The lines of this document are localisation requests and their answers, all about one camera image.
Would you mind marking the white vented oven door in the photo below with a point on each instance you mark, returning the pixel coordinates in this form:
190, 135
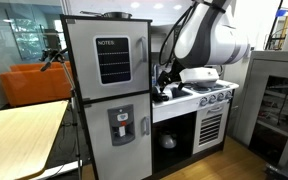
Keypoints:
200, 140

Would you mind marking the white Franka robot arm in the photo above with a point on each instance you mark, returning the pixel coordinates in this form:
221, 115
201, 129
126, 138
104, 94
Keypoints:
210, 36

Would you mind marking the grey stove knob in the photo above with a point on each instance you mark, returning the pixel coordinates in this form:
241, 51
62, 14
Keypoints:
220, 96
203, 101
212, 99
228, 94

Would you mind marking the fridge door with dispenser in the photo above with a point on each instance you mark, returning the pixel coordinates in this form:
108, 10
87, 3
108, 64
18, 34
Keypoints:
97, 150

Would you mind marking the light wood desk white legs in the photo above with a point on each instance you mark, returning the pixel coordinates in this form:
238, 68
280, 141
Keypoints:
17, 140

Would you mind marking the fridge door with chalkboard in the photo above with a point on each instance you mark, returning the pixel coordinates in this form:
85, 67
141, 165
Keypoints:
80, 66

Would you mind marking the grey glass-front cabinet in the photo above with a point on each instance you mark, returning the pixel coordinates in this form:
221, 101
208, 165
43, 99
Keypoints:
250, 100

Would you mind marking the wooden base board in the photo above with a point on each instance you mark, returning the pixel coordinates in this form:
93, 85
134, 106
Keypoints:
224, 163

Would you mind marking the black camera tripod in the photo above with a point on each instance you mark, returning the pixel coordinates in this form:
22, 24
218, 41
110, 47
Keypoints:
50, 54

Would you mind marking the grey water dispenser panel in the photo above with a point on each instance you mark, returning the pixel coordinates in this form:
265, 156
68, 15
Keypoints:
120, 125

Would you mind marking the grey toy kettle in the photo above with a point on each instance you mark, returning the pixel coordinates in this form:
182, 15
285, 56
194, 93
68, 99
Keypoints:
168, 140

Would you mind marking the white toy kitchen unit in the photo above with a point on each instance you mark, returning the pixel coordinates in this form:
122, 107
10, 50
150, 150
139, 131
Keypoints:
170, 111

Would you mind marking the grey sink basin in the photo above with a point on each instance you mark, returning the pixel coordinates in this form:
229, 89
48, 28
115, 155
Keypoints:
180, 92

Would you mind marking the black notes chalkboard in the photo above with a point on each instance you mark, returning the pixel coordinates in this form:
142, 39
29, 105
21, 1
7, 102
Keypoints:
113, 60

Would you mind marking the orange sofa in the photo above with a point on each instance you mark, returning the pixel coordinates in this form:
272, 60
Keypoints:
34, 86

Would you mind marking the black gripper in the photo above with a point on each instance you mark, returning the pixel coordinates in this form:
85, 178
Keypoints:
170, 75

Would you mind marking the dark frying pan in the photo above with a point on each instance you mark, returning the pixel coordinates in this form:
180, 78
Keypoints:
117, 15

